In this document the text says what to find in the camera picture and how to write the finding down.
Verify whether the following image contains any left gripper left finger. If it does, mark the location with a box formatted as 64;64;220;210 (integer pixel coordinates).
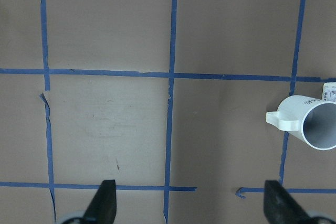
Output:
83;180;116;224

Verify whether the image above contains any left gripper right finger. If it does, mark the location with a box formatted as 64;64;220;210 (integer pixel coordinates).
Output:
263;180;311;224

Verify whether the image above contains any white mug grey inside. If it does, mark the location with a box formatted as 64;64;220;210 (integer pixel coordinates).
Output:
266;95;335;151

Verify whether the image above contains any blue white milk carton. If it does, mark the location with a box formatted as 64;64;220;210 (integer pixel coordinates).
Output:
322;82;336;102

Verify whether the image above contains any brown paper table cover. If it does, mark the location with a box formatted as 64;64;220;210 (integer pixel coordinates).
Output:
1;0;335;223

